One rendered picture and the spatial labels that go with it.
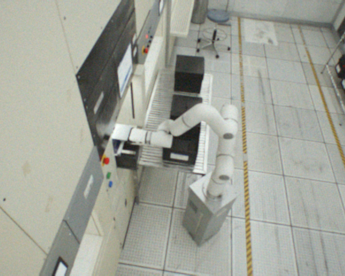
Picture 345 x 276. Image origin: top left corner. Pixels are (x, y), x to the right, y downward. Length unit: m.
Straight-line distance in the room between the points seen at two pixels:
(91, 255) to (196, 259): 1.16
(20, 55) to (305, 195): 3.03
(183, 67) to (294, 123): 1.92
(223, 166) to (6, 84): 1.31
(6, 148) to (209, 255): 2.24
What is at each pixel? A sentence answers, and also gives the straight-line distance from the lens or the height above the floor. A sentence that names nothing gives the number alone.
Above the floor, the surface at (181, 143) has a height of 0.77.
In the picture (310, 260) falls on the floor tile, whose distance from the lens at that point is 3.01.
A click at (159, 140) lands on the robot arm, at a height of 1.28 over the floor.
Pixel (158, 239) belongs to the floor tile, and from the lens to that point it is 2.70.
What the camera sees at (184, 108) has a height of 0.86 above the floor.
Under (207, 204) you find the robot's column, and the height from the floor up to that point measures 0.76.
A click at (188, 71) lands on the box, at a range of 2.62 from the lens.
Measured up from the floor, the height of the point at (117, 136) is 1.27.
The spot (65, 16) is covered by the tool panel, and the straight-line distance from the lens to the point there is 0.94.
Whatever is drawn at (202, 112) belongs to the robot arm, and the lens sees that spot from 1.41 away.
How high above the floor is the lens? 2.55
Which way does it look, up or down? 50 degrees down
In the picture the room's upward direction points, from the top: 5 degrees clockwise
